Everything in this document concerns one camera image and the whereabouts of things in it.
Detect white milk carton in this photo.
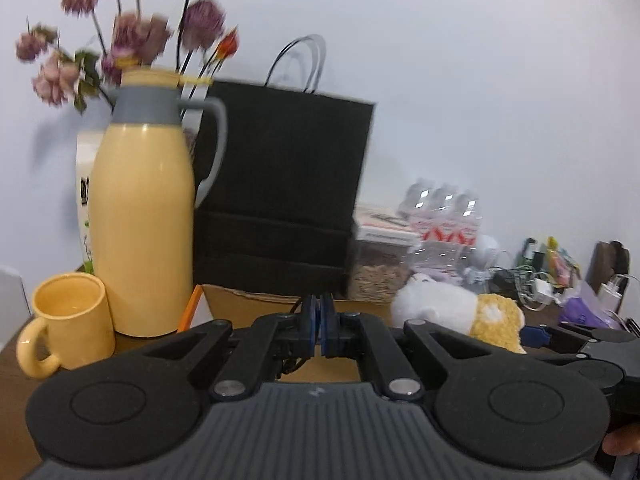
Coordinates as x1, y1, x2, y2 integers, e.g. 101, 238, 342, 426
75, 130, 108, 276

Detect water bottle red label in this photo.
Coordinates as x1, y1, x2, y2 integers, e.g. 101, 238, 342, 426
430, 185, 459, 246
402, 180, 433, 241
455, 192, 483, 251

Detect person's right hand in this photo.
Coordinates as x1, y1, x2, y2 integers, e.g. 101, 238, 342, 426
602, 422, 640, 456

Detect purple plastic bag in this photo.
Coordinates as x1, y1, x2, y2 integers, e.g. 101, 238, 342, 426
557, 282, 621, 329

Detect yellow green snack packets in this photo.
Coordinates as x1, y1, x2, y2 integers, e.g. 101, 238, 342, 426
545, 237, 581, 286

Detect dried pink rose bouquet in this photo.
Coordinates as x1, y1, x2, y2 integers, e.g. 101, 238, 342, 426
15, 0, 241, 113

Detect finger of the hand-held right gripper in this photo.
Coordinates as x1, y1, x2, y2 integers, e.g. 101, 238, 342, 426
557, 321, 640, 345
520, 326, 598, 365

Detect yellow mug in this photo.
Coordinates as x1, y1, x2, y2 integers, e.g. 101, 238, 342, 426
16, 272, 117, 380

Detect small white desk fan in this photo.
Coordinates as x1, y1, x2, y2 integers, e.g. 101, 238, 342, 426
465, 235, 501, 291

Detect orange cardboard box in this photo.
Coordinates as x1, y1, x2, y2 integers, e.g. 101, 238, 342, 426
176, 284, 396, 383

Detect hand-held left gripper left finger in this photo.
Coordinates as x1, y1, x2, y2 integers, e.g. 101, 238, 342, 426
140, 294, 321, 402

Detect clear seed container white lid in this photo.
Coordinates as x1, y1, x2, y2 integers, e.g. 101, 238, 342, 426
347, 205, 423, 303

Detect brown bag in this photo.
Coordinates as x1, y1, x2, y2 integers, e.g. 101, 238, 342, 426
592, 241, 632, 291

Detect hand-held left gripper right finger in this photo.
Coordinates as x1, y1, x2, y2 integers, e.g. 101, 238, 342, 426
320, 294, 501, 402

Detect tangle of charger cables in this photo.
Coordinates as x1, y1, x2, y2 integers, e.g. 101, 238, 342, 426
492, 260, 566, 311

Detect yellow thermos jug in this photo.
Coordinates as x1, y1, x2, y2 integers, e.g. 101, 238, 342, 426
87, 67, 228, 338

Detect black paper bag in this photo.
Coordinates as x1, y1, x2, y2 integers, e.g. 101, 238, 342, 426
192, 35, 377, 298

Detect purple fluffy headband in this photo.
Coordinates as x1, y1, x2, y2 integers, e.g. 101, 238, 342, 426
420, 267, 468, 283

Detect white yellow plush toy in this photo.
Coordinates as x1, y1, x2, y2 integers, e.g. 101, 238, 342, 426
390, 272, 527, 353

